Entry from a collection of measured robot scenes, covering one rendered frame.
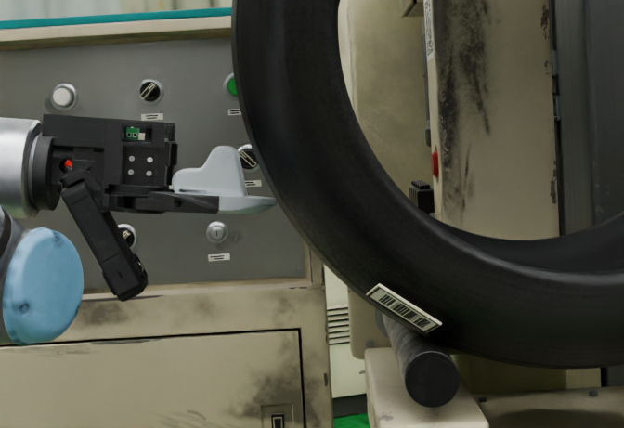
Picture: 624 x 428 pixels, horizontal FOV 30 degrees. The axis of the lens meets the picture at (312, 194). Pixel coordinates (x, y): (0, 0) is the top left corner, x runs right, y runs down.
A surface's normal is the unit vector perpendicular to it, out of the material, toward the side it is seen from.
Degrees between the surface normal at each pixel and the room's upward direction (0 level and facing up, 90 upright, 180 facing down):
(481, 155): 90
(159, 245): 90
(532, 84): 90
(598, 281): 101
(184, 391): 90
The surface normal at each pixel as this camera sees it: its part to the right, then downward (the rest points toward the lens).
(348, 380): 0.37, 0.03
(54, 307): 0.90, -0.02
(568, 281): -0.03, 0.24
